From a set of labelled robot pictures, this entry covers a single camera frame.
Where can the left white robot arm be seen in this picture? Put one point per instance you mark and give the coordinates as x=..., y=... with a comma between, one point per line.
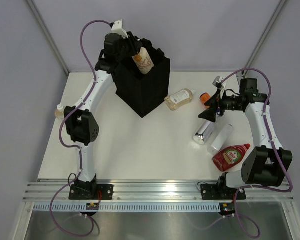
x=79, y=120

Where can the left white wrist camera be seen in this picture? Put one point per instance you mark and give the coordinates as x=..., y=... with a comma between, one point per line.
x=118, y=28

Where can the shiny silver bottle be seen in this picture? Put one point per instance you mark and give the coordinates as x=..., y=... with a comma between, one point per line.
x=204, y=132

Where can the beige patterned bottle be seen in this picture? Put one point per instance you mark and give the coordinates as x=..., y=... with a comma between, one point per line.
x=143, y=61

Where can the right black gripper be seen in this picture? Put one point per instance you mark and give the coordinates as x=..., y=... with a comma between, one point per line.
x=216, y=102

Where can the orange blue bottle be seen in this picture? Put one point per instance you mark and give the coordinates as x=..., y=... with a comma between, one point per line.
x=204, y=98

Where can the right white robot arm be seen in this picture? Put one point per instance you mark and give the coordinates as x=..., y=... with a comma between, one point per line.
x=267, y=165

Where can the white slotted cable duct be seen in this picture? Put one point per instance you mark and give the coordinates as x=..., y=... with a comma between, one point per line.
x=130, y=207

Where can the aluminium mounting rail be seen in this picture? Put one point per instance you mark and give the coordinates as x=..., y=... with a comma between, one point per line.
x=151, y=191

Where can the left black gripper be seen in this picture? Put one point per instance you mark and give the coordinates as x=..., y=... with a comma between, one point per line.
x=134, y=44

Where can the red dish soap bottle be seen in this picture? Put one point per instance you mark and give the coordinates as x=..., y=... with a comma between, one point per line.
x=230, y=157

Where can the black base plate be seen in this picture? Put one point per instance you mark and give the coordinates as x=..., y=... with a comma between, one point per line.
x=105, y=191
x=217, y=192

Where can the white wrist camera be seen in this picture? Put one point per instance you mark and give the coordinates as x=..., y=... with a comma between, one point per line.
x=219, y=84
x=118, y=28

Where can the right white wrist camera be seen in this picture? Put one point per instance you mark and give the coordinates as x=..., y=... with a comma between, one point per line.
x=219, y=84

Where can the white frosted bottle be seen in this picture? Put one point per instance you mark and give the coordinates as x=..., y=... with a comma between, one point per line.
x=220, y=139

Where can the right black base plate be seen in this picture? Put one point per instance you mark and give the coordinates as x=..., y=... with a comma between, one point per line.
x=217, y=192

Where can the amber soap bottle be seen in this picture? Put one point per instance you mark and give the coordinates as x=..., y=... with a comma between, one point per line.
x=180, y=98
x=59, y=112

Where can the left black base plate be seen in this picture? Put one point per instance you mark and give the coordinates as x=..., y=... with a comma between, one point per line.
x=105, y=191

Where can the black canvas bag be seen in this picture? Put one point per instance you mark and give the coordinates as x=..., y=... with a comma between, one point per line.
x=143, y=92

